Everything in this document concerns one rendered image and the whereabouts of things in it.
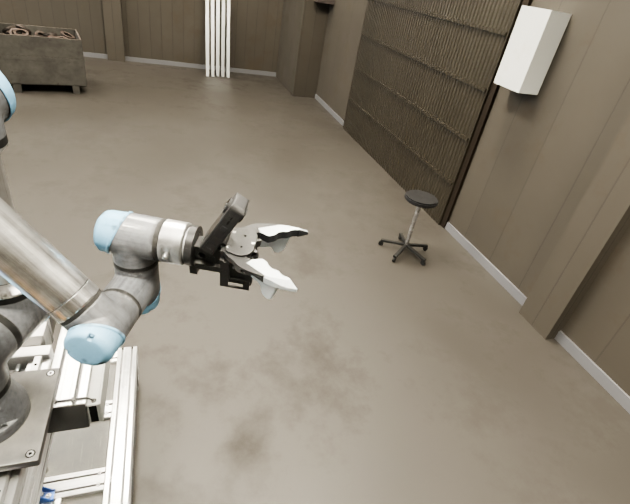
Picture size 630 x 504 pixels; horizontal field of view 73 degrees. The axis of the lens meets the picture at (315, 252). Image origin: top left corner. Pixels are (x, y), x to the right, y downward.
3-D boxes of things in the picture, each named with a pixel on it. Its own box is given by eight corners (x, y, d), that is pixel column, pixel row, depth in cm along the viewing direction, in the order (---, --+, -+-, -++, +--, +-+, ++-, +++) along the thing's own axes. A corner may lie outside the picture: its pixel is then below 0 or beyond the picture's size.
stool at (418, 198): (440, 265, 382) (461, 209, 351) (396, 268, 366) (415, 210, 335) (413, 236, 417) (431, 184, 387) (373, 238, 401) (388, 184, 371)
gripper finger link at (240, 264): (277, 274, 70) (242, 247, 74) (278, 267, 69) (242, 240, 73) (256, 288, 68) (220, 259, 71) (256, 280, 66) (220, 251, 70)
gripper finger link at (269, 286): (294, 308, 71) (256, 278, 75) (298, 284, 67) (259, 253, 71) (281, 318, 69) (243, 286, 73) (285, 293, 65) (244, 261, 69)
